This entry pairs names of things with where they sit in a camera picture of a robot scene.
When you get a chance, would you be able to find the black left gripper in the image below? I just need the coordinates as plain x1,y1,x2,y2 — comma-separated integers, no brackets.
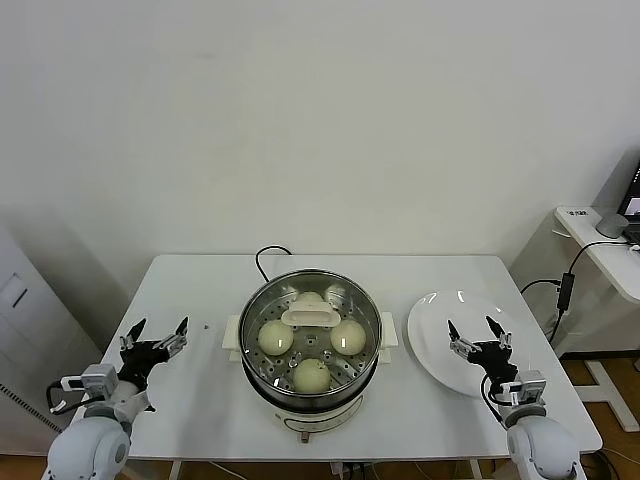
118,315,191,388

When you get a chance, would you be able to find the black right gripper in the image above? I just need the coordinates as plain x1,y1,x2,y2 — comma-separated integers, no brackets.
446,314,520,386

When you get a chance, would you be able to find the glass pot lid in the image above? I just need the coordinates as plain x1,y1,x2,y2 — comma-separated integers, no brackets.
238,268,384,397

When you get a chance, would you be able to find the steel steamer basket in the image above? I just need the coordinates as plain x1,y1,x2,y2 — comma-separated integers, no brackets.
237,269,384,407

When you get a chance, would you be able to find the white round plate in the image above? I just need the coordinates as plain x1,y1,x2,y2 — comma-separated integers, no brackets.
405,289,532,400

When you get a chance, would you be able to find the white cabinet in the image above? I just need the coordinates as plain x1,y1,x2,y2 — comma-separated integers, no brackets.
0,227,104,459

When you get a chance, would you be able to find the white side desk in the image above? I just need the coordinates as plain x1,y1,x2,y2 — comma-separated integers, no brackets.
508,204,640,432

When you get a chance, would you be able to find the grey round speaker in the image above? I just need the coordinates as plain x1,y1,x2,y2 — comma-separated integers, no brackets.
594,213,629,239

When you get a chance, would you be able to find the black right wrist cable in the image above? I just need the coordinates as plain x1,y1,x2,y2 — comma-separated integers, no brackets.
479,373,507,427

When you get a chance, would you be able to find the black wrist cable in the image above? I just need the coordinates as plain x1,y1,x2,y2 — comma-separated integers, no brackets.
46,380,71,415
479,373,507,427

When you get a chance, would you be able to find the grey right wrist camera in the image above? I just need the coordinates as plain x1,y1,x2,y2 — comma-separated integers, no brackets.
499,369,547,407

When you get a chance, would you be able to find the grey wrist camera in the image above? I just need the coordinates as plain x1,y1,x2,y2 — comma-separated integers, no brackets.
59,363,120,401
499,369,547,407

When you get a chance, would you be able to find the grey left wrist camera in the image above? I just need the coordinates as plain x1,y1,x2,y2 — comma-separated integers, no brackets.
59,363,120,401

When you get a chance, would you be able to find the black power adapter cable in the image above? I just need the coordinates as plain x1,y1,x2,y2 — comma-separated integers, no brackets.
518,240,632,346

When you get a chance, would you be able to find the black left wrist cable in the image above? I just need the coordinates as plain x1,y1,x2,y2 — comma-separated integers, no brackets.
46,380,71,415

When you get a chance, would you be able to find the black cooker power cord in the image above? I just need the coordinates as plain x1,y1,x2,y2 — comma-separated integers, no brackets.
254,245,293,282

